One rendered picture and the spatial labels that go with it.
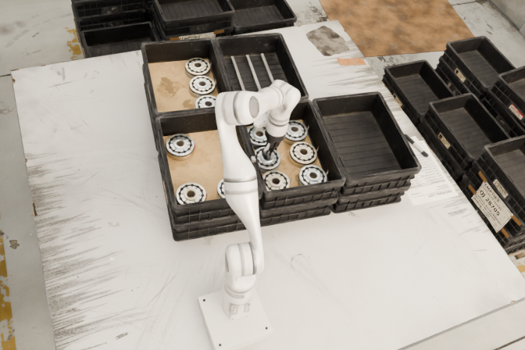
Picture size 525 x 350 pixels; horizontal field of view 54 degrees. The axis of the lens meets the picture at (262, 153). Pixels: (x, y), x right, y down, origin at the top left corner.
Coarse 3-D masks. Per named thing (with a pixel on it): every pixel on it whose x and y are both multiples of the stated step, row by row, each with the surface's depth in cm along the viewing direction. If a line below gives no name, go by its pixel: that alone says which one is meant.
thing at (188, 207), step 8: (184, 112) 188; (192, 112) 189; (200, 112) 189; (208, 112) 190; (160, 128) 182; (240, 128) 189; (160, 136) 180; (160, 144) 178; (248, 152) 181; (168, 168) 172; (168, 176) 170; (168, 184) 168; (208, 200) 166; (216, 200) 167; (224, 200) 167; (176, 208) 163; (184, 208) 164; (192, 208) 165; (200, 208) 166
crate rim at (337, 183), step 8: (312, 104) 199; (312, 112) 197; (320, 128) 192; (248, 136) 185; (248, 144) 183; (328, 144) 188; (256, 160) 179; (336, 160) 184; (256, 168) 177; (344, 176) 180; (264, 184) 173; (312, 184) 176; (320, 184) 176; (328, 184) 177; (336, 184) 178; (264, 192) 171; (272, 192) 172; (280, 192) 172; (288, 192) 173; (296, 192) 175
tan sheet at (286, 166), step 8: (280, 144) 198; (280, 152) 195; (288, 152) 196; (280, 160) 193; (288, 160) 194; (280, 168) 191; (288, 168) 191; (296, 168) 192; (288, 176) 189; (296, 176) 190; (296, 184) 187
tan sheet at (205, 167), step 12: (204, 132) 197; (216, 132) 198; (204, 144) 193; (216, 144) 194; (168, 156) 188; (192, 156) 189; (204, 156) 190; (216, 156) 190; (180, 168) 185; (192, 168) 186; (204, 168) 186; (216, 168) 187; (180, 180) 182; (192, 180) 182; (204, 180) 183; (216, 180) 184
